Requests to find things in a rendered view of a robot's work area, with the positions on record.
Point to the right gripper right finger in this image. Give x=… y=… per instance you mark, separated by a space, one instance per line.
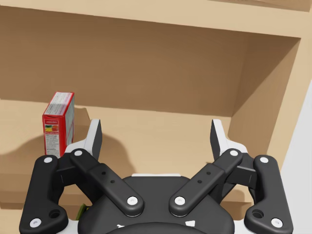
x=207 y=178

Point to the red and white carton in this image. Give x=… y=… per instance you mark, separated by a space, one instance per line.
x=59 y=122

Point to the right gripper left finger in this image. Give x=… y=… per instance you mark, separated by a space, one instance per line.
x=104 y=178

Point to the pale wooden shelf unit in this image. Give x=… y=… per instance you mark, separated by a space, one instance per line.
x=156 y=73

